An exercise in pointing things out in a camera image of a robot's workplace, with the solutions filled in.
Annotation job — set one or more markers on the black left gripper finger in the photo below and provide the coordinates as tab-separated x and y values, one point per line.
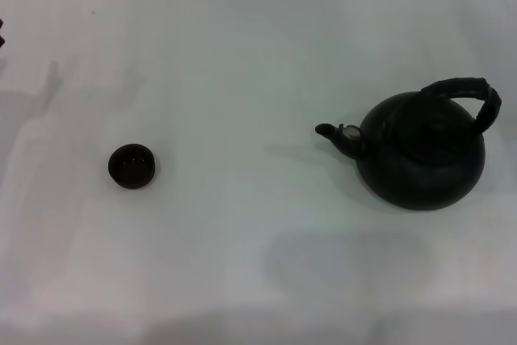
1	38

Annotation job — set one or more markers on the small dark brown teacup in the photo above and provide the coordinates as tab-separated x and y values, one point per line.
132	167

